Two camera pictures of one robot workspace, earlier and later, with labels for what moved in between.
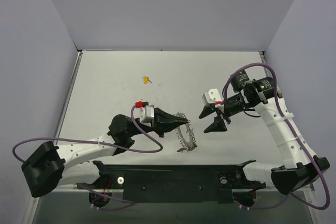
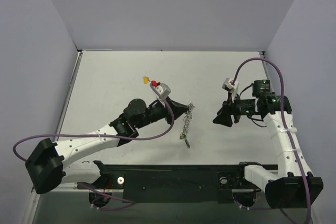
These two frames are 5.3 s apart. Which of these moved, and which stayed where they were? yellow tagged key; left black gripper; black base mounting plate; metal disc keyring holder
Moved: left black gripper; metal disc keyring holder
Stayed: yellow tagged key; black base mounting plate
